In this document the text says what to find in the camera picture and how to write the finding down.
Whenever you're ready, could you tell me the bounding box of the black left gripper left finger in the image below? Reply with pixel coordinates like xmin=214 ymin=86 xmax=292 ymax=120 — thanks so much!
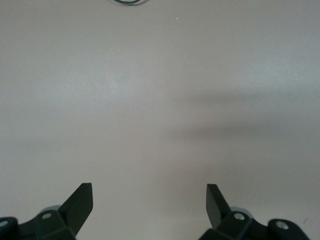
xmin=0 ymin=182 xmax=94 ymax=240

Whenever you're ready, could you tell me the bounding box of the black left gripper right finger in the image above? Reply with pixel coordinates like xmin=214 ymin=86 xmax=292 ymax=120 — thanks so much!
xmin=198 ymin=183 xmax=311 ymax=240

